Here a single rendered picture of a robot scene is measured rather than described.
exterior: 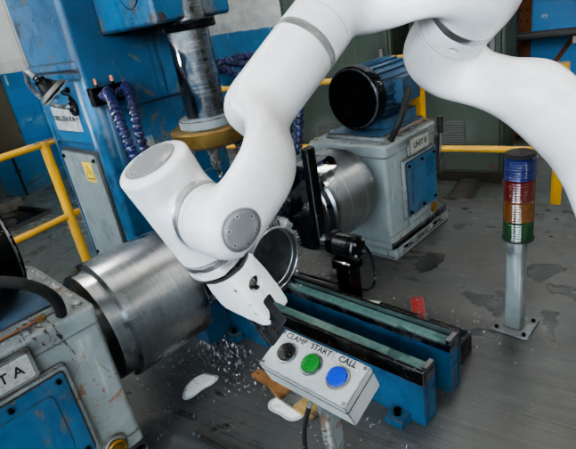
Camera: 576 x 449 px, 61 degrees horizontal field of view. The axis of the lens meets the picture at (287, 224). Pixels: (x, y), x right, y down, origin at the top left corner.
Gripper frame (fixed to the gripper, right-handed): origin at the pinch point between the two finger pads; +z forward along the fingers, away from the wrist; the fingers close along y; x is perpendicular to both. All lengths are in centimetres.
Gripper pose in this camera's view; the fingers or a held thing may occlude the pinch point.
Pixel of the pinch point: (270, 329)
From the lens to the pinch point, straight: 73.1
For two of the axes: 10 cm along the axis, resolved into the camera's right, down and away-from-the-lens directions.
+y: -7.2, -1.7, 6.7
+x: -5.8, 6.9, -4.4
